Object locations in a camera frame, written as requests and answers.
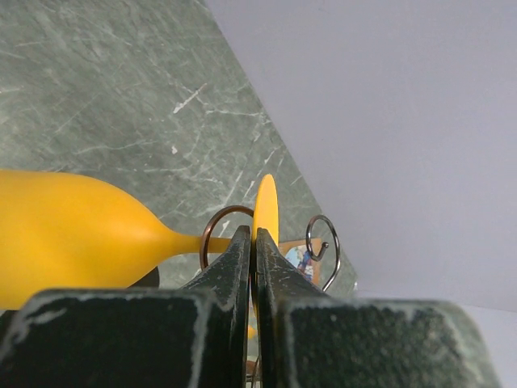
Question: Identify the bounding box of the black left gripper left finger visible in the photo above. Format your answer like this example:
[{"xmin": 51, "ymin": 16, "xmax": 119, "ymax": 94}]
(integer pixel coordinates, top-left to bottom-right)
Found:
[{"xmin": 1, "ymin": 226, "xmax": 250, "ymax": 387}]

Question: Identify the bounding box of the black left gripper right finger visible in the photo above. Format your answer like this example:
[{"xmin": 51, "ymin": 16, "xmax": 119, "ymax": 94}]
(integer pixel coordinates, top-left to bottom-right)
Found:
[{"xmin": 255, "ymin": 229, "xmax": 500, "ymax": 387}]

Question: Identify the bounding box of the orange wine glass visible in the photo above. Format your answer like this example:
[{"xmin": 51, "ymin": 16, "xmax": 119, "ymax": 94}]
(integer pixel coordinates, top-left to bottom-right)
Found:
[{"xmin": 0, "ymin": 169, "xmax": 281, "ymax": 340}]

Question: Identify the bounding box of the metal wine glass rack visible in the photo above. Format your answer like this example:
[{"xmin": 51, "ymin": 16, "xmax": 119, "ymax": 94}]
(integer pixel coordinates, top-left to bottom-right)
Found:
[{"xmin": 145, "ymin": 205, "xmax": 343, "ymax": 388}]

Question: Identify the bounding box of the wooden picture coaster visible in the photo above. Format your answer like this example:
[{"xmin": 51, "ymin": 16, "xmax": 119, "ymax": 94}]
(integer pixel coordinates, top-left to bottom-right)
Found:
[{"xmin": 279, "ymin": 240, "xmax": 322, "ymax": 287}]

